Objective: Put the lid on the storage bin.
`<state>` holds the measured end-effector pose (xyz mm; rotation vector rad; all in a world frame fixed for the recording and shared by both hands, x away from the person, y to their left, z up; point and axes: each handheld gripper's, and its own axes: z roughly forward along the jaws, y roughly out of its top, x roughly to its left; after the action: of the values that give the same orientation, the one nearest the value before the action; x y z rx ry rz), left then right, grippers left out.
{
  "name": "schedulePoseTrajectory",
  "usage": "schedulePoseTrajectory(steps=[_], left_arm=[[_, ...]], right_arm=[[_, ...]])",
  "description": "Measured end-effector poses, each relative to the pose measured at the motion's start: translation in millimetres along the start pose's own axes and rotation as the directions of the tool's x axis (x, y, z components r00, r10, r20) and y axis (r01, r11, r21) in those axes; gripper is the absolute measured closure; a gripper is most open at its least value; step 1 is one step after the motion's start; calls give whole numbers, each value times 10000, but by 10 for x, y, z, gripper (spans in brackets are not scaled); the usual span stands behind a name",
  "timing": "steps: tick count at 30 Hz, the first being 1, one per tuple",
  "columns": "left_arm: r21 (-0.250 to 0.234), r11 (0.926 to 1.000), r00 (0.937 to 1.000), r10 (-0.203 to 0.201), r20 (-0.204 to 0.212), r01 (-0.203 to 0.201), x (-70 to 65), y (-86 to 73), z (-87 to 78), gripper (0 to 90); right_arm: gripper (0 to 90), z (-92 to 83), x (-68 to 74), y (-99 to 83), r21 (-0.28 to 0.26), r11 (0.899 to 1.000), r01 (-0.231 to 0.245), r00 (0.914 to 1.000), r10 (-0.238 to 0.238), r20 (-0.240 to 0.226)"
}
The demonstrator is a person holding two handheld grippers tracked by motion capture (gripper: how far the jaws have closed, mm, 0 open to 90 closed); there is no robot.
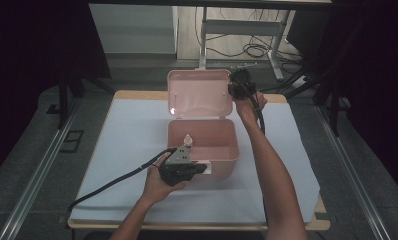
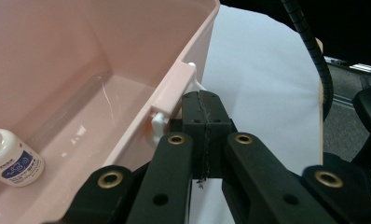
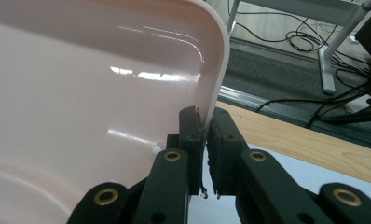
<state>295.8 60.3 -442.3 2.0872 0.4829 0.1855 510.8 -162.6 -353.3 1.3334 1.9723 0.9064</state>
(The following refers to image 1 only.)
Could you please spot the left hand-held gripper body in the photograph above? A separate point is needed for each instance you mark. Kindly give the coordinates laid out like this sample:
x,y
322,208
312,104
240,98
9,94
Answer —
x,y
177,168

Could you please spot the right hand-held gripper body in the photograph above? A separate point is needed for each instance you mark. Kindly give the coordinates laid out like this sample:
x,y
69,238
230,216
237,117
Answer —
x,y
245,86

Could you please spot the small white bottle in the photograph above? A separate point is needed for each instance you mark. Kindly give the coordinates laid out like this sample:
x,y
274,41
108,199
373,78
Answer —
x,y
187,140

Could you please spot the pink storage box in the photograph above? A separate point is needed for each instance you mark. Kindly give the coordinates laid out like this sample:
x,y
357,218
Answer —
x,y
202,133

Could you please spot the person's right hand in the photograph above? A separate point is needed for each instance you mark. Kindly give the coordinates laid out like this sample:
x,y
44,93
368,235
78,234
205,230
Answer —
x,y
250,106

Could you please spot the person's left hand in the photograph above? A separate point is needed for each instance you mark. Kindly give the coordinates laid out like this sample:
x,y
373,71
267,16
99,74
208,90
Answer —
x,y
157,185

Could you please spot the white power strip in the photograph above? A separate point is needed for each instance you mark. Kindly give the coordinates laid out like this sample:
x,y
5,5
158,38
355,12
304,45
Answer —
x,y
300,81

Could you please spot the white table mat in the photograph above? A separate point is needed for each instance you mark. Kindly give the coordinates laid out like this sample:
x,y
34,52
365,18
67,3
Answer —
x,y
120,160

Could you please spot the wooden table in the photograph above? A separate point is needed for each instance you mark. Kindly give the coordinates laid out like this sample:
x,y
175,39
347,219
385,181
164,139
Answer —
x,y
147,95

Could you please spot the black metal stand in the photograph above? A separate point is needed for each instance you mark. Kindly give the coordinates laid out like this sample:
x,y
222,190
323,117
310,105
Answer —
x,y
64,100
333,106

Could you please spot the black floor socket plate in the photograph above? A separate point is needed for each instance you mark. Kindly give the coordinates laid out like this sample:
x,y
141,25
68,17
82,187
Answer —
x,y
72,141

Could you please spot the white cabinet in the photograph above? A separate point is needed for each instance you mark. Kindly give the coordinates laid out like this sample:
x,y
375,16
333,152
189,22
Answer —
x,y
133,28

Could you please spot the dark curtain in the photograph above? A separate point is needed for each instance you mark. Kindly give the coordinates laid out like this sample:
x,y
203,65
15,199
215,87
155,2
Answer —
x,y
377,83
27,66

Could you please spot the white desk frame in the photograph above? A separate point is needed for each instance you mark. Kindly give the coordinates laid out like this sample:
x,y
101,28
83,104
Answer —
x,y
240,27

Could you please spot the metal floor rail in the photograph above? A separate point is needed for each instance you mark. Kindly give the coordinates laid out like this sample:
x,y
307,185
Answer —
x,y
40,170
353,173

